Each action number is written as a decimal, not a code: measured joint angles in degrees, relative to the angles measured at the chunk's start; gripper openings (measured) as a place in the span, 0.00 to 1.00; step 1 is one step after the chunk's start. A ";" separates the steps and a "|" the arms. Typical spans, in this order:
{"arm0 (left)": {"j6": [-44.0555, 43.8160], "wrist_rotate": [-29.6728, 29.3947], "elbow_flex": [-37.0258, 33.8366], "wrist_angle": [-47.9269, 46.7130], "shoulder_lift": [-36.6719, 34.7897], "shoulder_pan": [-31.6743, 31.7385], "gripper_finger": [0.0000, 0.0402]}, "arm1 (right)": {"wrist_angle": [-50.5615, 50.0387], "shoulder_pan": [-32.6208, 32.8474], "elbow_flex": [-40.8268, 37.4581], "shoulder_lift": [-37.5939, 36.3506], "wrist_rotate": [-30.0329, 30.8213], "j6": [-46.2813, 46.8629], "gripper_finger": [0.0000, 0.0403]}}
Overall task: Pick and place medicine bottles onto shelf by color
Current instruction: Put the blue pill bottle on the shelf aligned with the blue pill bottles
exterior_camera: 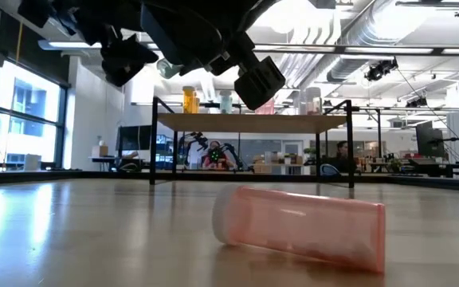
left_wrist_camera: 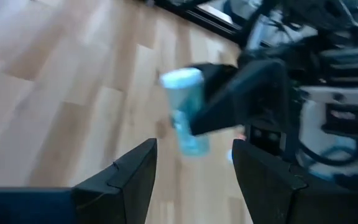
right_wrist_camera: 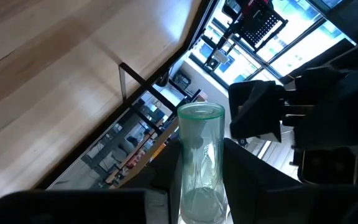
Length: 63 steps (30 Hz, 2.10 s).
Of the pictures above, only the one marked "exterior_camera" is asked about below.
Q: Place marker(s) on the white ceiling pipe bundle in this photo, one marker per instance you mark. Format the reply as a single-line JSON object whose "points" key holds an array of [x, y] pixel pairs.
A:
{"points": [[305, 60]]}

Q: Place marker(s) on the blue rounded chair back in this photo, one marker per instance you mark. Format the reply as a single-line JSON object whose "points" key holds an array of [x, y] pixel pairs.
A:
{"points": [[329, 170]]}

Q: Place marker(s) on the white bin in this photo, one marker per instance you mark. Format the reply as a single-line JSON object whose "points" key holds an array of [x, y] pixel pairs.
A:
{"points": [[32, 162]]}

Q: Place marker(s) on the cardboard box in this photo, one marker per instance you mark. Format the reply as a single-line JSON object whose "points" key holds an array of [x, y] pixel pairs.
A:
{"points": [[100, 150]]}

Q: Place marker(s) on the red pill bottle white cap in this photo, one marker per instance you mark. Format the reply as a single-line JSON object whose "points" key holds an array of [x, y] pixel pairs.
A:
{"points": [[301, 227], [268, 108]]}

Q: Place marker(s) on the person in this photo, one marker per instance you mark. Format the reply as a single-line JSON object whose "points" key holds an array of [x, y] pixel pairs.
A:
{"points": [[213, 159], [342, 153]]}

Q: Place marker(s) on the background black robot arm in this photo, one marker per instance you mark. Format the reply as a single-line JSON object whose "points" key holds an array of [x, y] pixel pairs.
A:
{"points": [[191, 143], [235, 153]]}

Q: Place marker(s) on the black computer monitor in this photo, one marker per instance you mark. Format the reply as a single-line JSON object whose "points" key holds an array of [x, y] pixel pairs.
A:
{"points": [[134, 137], [430, 141]]}

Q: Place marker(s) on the long black light bar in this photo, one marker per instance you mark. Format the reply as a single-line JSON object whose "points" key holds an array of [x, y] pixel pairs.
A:
{"points": [[333, 49]]}

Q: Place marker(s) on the clear pill bottle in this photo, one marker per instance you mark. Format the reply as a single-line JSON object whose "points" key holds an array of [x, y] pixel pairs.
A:
{"points": [[302, 104], [314, 100]]}

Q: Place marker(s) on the black ceiling camera cluster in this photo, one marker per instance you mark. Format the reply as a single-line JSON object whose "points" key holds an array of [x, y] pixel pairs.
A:
{"points": [[381, 69]]}

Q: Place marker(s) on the black aluminium table frame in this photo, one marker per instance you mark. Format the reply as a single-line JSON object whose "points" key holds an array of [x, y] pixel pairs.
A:
{"points": [[94, 174]]}

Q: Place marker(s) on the wooden shelf black metal legs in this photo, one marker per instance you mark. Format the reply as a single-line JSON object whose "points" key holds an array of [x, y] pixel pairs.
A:
{"points": [[249, 123]]}

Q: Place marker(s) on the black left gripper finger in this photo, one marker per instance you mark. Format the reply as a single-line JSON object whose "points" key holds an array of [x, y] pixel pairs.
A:
{"points": [[128, 60]]}

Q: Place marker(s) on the large window black frame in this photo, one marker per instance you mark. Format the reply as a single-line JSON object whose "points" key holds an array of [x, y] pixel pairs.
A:
{"points": [[26, 99]]}

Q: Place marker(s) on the silver ventilation duct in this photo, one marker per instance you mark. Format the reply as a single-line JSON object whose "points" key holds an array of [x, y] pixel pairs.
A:
{"points": [[373, 32]]}

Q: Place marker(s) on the small potted plant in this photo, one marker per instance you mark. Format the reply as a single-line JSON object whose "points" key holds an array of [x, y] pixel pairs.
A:
{"points": [[395, 164]]}

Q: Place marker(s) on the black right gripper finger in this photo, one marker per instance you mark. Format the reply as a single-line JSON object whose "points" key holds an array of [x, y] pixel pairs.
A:
{"points": [[259, 83]]}

